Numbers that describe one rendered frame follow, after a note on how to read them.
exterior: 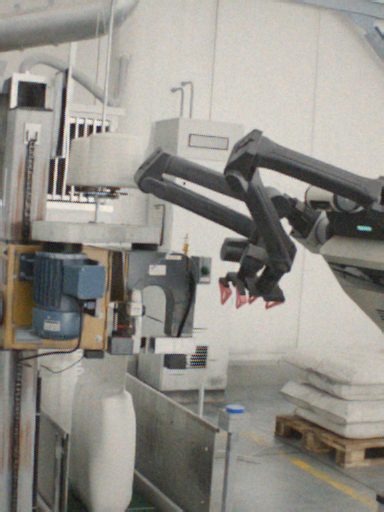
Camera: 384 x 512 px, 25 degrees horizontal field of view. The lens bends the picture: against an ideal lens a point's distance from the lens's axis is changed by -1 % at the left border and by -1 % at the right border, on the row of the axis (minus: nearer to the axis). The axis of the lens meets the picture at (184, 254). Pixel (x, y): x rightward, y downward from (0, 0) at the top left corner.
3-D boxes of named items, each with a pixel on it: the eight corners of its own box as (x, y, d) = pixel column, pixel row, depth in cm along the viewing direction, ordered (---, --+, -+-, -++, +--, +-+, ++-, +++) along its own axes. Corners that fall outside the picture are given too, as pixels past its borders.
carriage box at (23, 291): (107, 350, 270) (113, 250, 268) (1, 349, 257) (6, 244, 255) (84, 337, 293) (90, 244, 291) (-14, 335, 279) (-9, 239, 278)
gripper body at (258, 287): (242, 281, 248) (252, 265, 243) (274, 282, 252) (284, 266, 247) (248, 299, 244) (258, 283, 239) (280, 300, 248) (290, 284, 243)
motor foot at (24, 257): (64, 286, 255) (65, 256, 254) (24, 284, 250) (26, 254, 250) (55, 282, 263) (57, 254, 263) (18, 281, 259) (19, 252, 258)
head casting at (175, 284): (194, 337, 282) (200, 246, 281) (122, 337, 273) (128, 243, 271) (160, 324, 310) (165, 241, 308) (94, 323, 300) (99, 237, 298)
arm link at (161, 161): (154, 145, 235) (148, 138, 244) (135, 191, 238) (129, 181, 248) (295, 199, 250) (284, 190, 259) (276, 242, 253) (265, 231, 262)
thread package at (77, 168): (116, 190, 275) (119, 137, 275) (72, 187, 270) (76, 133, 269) (101, 189, 289) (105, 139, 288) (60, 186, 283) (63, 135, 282)
